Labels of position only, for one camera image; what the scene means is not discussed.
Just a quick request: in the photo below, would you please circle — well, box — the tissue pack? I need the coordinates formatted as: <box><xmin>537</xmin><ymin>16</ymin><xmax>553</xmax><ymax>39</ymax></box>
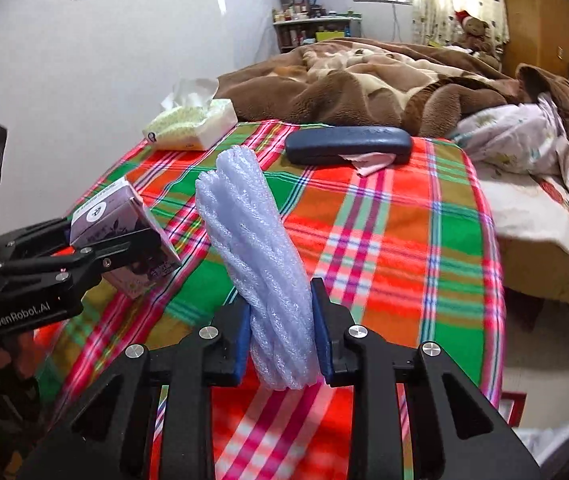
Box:
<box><xmin>141</xmin><ymin>78</ymin><xmax>239</xmax><ymax>152</ymax></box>

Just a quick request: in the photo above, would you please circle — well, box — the brown teddy bear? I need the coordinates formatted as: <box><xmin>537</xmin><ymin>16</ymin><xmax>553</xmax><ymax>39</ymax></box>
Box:
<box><xmin>455</xmin><ymin>9</ymin><xmax>504</xmax><ymax>59</ymax></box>

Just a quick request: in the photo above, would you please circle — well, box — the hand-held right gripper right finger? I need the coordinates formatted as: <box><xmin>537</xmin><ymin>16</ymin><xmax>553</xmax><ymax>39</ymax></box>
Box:
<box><xmin>311</xmin><ymin>276</ymin><xmax>543</xmax><ymax>480</ymax></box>

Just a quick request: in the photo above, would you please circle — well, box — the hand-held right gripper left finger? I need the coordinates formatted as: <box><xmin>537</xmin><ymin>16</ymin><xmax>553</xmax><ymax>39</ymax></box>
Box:
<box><xmin>17</xmin><ymin>296</ymin><xmax>252</xmax><ymax>480</ymax></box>

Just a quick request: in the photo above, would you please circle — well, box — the person's left hand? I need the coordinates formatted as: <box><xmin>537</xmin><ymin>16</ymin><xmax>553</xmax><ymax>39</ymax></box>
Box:
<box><xmin>0</xmin><ymin>332</ymin><xmax>41</xmax><ymax>387</ymax></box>

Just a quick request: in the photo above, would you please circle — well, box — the plaid tablecloth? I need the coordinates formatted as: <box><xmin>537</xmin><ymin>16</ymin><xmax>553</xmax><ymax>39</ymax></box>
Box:
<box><xmin>34</xmin><ymin>118</ymin><xmax>508</xmax><ymax>480</ymax></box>

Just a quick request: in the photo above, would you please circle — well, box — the white foam net sleeve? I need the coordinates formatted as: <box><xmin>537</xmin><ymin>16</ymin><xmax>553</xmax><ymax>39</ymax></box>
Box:
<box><xmin>195</xmin><ymin>144</ymin><xmax>322</xmax><ymax>391</ymax></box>

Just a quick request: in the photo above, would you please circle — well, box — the shelf with bottles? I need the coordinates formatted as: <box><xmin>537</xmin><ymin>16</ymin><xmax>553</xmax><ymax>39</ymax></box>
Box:
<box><xmin>271</xmin><ymin>0</ymin><xmax>363</xmax><ymax>54</ymax></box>

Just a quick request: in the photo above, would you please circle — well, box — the wooden wardrobe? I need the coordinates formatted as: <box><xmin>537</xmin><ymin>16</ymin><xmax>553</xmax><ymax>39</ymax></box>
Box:
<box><xmin>497</xmin><ymin>0</ymin><xmax>569</xmax><ymax>82</ymax></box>

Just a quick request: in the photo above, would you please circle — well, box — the white floral quilt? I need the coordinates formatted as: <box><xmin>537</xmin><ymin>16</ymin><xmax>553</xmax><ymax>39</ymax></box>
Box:
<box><xmin>446</xmin><ymin>91</ymin><xmax>569</xmax><ymax>187</ymax></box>

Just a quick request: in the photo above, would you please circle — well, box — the patterned curtain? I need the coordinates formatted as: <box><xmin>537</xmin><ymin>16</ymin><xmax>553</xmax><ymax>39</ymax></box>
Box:
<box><xmin>409</xmin><ymin>0</ymin><xmax>511</xmax><ymax>49</ymax></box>

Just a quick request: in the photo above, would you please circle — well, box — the dark blue glasses case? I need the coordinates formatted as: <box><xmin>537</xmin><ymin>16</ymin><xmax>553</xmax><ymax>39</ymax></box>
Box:
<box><xmin>284</xmin><ymin>125</ymin><xmax>413</xmax><ymax>166</ymax></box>

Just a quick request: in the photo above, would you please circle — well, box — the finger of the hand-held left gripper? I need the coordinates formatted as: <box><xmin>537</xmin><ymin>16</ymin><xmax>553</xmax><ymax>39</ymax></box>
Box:
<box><xmin>0</xmin><ymin>216</ymin><xmax>76</xmax><ymax>261</ymax></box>
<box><xmin>0</xmin><ymin>227</ymin><xmax>165</xmax><ymax>291</ymax></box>

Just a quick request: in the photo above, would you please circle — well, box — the purple drink carton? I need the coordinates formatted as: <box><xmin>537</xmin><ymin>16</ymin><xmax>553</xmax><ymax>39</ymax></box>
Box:
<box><xmin>67</xmin><ymin>177</ymin><xmax>183</xmax><ymax>299</ymax></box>

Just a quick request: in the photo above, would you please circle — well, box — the brown fleece blanket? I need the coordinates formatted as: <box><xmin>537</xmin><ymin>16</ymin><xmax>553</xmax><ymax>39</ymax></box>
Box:
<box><xmin>213</xmin><ymin>37</ymin><xmax>569</xmax><ymax>184</ymax></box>

